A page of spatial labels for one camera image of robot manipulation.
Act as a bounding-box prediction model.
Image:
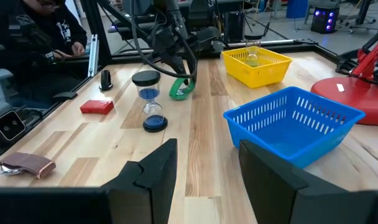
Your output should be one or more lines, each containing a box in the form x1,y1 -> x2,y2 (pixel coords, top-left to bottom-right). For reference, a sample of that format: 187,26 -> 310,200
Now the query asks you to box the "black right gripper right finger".
239,139 -> 348,224

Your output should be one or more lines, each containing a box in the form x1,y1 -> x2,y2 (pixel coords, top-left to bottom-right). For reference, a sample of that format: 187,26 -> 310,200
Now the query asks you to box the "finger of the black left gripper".
161,51 -> 187,77
185,55 -> 196,82

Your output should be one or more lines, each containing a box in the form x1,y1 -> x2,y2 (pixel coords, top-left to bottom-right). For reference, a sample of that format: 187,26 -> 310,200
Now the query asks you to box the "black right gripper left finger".
101,139 -> 178,224

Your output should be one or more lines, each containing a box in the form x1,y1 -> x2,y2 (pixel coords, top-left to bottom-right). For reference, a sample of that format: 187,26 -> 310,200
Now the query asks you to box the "green watch band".
168,77 -> 196,101

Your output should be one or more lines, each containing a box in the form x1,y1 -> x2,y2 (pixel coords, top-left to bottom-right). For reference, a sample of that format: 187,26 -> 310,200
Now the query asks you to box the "hourglass with blue sand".
132,70 -> 168,133

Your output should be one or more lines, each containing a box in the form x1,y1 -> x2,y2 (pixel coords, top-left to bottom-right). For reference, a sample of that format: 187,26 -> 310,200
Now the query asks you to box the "small red box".
80,100 -> 114,115

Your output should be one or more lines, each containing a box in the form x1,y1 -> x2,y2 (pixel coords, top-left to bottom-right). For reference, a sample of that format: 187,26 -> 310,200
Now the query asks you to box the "pink knitted cloth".
0,152 -> 57,180

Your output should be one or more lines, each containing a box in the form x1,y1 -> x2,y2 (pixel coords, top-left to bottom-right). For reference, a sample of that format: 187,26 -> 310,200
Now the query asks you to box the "blue plastic basket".
223,86 -> 366,169

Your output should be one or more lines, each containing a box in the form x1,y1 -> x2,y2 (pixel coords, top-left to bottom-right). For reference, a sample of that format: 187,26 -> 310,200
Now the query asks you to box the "hourglass with green sand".
244,34 -> 264,68

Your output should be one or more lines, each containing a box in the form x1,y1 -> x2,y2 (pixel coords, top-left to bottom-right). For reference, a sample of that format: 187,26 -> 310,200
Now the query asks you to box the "yellow plastic basket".
221,46 -> 293,89

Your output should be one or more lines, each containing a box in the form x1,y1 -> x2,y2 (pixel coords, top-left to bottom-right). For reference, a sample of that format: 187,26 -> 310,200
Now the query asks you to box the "aluminium bar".
88,34 -> 99,78

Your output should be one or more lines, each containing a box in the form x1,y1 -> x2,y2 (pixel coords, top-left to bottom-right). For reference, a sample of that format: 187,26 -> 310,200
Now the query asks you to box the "person's hand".
71,42 -> 86,57

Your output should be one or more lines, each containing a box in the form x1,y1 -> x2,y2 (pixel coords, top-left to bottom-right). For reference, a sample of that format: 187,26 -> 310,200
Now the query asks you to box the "blue bin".
285,0 -> 310,19

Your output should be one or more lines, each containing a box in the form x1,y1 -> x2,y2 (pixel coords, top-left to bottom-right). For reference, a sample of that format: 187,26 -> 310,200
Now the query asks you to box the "red desk lamp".
310,23 -> 378,126

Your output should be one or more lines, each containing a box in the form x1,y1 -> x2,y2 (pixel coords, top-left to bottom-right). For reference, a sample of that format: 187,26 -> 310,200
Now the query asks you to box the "person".
0,0 -> 88,108

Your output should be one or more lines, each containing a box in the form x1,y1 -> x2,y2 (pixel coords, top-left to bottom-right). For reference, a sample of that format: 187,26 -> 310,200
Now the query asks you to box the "computer tower with purple lights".
310,6 -> 339,34

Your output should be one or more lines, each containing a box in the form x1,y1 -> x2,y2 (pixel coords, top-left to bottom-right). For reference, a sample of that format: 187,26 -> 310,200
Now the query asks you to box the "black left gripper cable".
129,0 -> 198,78

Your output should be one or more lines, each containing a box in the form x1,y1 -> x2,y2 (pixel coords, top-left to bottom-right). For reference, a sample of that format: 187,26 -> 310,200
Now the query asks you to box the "black table-level camera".
0,101 -> 27,144

